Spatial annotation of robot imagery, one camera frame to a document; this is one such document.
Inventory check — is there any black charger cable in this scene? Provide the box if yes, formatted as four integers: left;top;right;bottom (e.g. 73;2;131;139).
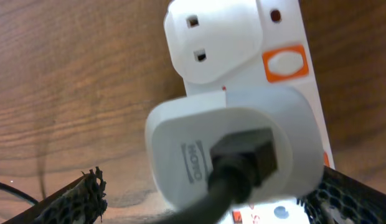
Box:
0;127;278;224

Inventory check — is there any white USB charger plug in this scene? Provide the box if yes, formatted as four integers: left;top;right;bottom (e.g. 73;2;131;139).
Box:
145;86;324;209

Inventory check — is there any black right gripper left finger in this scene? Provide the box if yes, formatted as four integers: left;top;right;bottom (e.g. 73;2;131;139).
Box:
4;167;108;224

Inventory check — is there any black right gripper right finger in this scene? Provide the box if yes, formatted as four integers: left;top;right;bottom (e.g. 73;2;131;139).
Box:
297;166;386;224

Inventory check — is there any white power strip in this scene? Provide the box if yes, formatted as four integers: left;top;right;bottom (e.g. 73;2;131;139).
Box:
146;0;333;223

